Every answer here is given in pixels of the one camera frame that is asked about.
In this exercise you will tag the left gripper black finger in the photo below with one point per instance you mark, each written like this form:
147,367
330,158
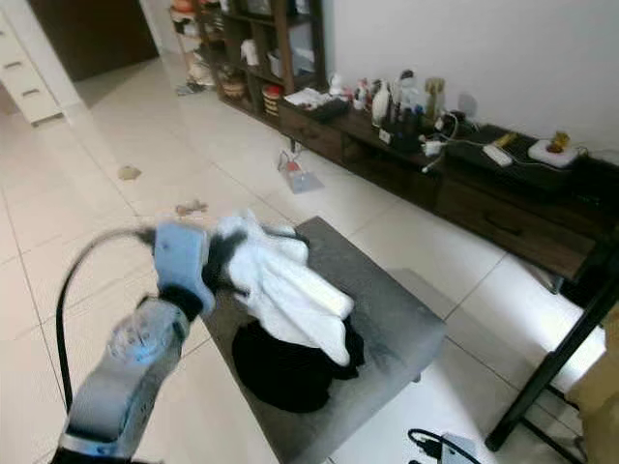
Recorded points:
280,234

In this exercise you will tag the white knit garment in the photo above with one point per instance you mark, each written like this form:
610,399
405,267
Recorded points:
300,290

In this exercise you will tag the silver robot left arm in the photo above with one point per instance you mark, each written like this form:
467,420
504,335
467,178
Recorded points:
126,387

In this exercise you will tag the small white floor device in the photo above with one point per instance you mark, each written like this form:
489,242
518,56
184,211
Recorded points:
302,180

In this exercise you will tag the small brown floor scrap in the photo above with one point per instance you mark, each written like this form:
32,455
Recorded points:
191,207
130,173

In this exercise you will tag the crumpled black garment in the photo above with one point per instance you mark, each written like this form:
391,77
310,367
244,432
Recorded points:
290,377

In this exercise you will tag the grey fabric ottoman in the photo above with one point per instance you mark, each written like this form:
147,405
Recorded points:
397,329

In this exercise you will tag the white bottle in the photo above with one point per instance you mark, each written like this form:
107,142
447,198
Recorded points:
382,104

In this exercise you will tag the white plug adapter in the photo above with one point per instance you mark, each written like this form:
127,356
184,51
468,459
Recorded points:
432,148

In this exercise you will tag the dark wooden bookshelf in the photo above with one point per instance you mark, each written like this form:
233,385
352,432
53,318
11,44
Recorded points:
317,48

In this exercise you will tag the dark wooden sideboard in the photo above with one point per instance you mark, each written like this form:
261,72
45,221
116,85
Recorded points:
503,222

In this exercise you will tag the white power strip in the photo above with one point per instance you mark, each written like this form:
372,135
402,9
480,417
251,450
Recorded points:
499,155

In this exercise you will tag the small yellow object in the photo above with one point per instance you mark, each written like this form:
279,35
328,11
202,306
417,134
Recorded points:
506,140

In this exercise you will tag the white drawer cabinet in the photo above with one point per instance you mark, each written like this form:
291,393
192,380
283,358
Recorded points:
34,82

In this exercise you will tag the gold figurine white base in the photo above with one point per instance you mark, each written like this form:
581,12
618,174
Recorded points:
554,155

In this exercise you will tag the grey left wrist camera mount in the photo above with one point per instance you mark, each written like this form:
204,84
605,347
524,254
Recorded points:
182,266

